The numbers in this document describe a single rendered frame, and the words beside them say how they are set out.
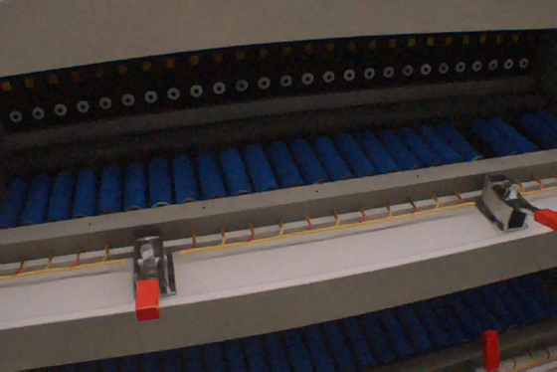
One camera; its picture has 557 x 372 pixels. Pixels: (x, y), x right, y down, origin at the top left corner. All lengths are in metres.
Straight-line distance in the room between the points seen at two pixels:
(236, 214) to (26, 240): 0.15
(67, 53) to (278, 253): 0.19
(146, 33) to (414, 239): 0.23
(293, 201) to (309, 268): 0.05
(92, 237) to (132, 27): 0.15
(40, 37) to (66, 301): 0.17
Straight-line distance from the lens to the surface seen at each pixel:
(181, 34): 0.31
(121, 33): 0.31
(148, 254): 0.32
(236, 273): 0.34
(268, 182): 0.39
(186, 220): 0.35
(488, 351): 0.47
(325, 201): 0.37
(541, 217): 0.37
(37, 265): 0.38
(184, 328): 0.35
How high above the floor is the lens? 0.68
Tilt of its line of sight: 14 degrees down
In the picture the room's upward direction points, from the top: 6 degrees counter-clockwise
